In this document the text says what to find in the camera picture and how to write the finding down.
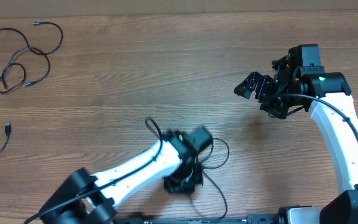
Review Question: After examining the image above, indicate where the black usb cable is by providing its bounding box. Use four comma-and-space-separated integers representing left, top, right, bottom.
188, 136, 231, 223

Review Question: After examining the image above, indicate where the thin black cable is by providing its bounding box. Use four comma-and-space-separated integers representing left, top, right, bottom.
0, 21, 64, 88

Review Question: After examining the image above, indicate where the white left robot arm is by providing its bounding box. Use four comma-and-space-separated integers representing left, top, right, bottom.
40, 126, 213, 224

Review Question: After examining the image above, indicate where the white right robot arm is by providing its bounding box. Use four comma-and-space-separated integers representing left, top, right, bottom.
234, 44, 358, 224

